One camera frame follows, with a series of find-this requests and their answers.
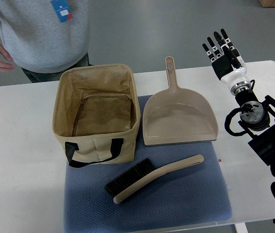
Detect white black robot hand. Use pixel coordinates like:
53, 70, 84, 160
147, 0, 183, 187
202, 29, 252, 95

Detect pink hand broom black bristles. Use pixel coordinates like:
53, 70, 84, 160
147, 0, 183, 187
104, 154, 204, 204

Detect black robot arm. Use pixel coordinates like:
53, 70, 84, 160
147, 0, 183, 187
225, 80, 275, 177

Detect person in grey sweater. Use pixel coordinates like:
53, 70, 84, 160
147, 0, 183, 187
0, 0, 90, 83

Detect pink plastic dustpan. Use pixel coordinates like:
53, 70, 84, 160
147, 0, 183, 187
142, 56, 219, 146

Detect blue name badge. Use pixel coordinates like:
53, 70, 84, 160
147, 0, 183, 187
50, 0, 73, 22

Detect blue textured cushion mat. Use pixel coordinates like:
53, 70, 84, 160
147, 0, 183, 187
63, 95, 233, 233

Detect yellow fabric bag black handle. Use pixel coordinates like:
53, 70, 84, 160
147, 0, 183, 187
52, 64, 141, 168

